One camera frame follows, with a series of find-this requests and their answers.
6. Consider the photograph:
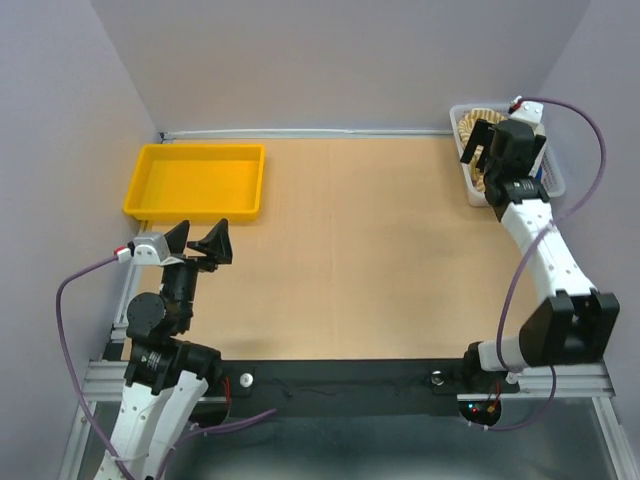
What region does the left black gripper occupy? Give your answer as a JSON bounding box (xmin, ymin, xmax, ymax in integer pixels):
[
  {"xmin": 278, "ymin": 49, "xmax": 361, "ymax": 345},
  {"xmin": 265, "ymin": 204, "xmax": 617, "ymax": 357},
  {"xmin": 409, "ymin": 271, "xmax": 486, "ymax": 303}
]
[{"xmin": 162, "ymin": 216, "xmax": 233, "ymax": 328}]

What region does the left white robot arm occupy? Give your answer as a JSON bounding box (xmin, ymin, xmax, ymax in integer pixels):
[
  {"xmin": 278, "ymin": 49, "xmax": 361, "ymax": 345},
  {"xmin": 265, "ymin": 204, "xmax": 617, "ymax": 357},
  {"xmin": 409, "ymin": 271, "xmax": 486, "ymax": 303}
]
[{"xmin": 96, "ymin": 219, "xmax": 233, "ymax": 479}]

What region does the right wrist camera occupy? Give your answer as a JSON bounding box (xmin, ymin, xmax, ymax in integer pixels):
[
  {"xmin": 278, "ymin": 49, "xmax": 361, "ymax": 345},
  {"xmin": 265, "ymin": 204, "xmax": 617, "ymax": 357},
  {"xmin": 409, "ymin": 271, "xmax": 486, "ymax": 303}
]
[{"xmin": 508, "ymin": 96, "xmax": 545, "ymax": 135}]

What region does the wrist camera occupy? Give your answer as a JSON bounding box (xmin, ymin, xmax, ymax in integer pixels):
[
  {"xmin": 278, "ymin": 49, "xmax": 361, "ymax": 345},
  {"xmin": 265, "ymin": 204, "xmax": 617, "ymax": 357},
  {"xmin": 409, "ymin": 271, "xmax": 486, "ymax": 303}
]
[
  {"xmin": 114, "ymin": 232, "xmax": 170, "ymax": 266},
  {"xmin": 508, "ymin": 96, "xmax": 545, "ymax": 135}
]

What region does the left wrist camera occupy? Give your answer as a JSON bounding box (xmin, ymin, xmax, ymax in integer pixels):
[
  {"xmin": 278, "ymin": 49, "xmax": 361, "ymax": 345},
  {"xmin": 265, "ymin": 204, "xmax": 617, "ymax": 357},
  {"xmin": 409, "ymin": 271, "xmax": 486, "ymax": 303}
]
[{"xmin": 114, "ymin": 232, "xmax": 170, "ymax": 266}]

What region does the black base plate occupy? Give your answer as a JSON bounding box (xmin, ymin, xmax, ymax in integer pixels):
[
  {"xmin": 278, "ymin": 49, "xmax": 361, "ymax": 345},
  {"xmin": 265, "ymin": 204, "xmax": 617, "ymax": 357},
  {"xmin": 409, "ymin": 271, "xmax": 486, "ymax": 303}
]
[{"xmin": 190, "ymin": 359, "xmax": 519, "ymax": 426}]

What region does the white plastic basket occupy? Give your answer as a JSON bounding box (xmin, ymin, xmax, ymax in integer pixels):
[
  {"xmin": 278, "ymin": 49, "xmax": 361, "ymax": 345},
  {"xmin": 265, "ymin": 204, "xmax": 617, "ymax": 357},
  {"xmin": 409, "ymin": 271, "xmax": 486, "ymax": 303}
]
[{"xmin": 449, "ymin": 103, "xmax": 566, "ymax": 207}]

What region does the yellow plastic tray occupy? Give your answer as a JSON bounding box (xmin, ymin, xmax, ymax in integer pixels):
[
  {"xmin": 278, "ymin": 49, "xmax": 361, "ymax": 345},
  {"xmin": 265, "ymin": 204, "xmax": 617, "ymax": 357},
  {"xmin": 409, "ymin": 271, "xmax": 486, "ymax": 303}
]
[{"xmin": 123, "ymin": 144, "xmax": 266, "ymax": 224}]

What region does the yellow striped towel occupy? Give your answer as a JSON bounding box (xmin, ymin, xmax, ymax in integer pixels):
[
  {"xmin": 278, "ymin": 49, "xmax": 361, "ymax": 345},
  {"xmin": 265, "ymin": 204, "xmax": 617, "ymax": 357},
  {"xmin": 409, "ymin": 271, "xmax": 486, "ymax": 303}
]
[{"xmin": 457, "ymin": 109, "xmax": 507, "ymax": 194}]

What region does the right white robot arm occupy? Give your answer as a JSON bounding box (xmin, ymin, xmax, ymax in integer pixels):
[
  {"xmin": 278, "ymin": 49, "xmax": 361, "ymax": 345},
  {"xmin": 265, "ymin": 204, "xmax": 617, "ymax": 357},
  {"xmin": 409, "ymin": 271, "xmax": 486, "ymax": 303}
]
[{"xmin": 460, "ymin": 119, "xmax": 620, "ymax": 390}]

